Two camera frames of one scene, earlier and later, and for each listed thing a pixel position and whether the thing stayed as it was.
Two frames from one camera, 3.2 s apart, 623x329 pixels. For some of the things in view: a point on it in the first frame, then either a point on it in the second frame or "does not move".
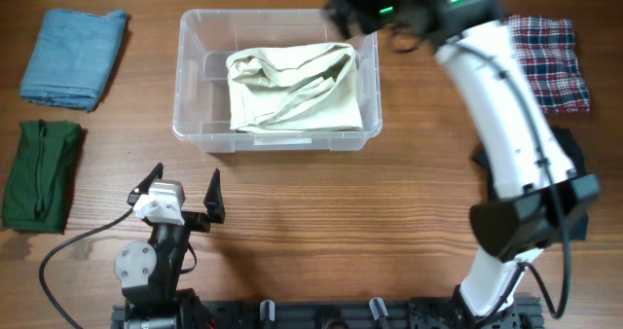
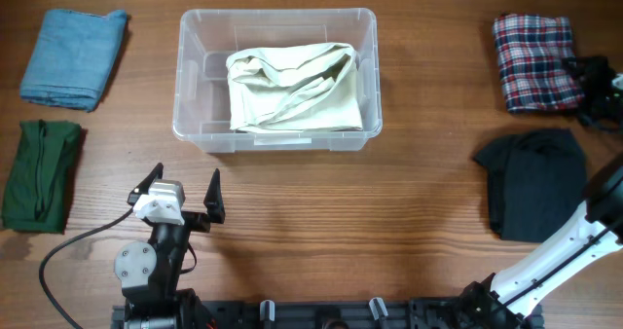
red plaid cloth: (547, 54) does not move
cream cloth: (294, 88) does not move
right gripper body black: (381, 10) to (599, 96)
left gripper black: (215, 211) does not move
